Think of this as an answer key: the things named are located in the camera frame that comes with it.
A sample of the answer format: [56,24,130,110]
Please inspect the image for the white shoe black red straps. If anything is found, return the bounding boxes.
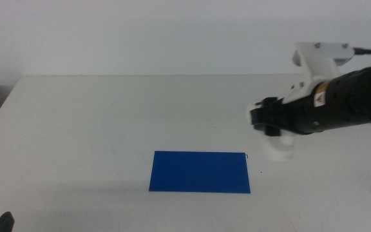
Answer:
[246,101,296,162]

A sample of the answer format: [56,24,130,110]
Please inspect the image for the blue rectangular mat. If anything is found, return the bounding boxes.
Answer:
[149,150,251,195]

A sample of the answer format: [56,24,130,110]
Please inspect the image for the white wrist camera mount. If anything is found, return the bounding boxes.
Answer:
[283,41,356,104]

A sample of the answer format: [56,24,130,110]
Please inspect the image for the black camera cable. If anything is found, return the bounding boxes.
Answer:
[352,47,371,61]

